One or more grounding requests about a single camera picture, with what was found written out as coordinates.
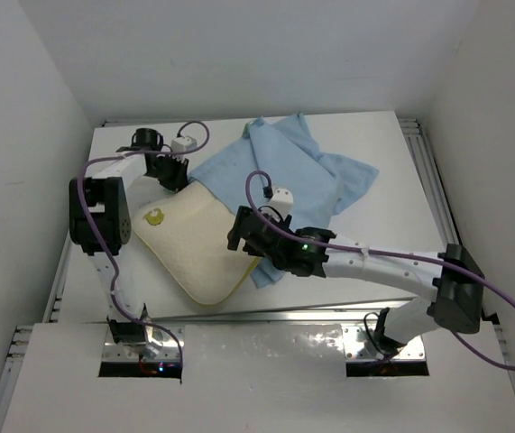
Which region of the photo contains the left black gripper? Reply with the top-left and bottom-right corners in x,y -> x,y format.
148,152 -> 190,192

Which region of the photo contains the cream yellow pillow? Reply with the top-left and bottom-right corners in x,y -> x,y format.
132,181 -> 260,306

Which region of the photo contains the blue green pillowcase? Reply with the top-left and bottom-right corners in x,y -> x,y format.
189,112 -> 381,290

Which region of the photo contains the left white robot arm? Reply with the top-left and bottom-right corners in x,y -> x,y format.
69,128 -> 198,350

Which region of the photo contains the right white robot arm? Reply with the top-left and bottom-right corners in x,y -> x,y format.
227,206 -> 483,358

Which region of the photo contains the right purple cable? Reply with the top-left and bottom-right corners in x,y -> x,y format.
245,170 -> 515,372

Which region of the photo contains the purple cable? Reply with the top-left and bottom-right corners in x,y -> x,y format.
79,120 -> 211,375
245,170 -> 515,372

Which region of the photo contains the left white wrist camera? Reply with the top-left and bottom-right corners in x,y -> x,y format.
170,135 -> 198,155

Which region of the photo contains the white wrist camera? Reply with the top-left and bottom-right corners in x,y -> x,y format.
170,135 -> 198,155
268,186 -> 294,219

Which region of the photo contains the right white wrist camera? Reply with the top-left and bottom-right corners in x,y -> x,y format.
268,186 -> 294,219

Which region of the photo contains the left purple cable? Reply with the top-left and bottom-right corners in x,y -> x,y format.
79,120 -> 211,375

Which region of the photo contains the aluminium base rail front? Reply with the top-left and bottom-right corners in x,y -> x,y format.
98,306 -> 447,362

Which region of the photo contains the aluminium frame rail right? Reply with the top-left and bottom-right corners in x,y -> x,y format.
398,118 -> 462,244

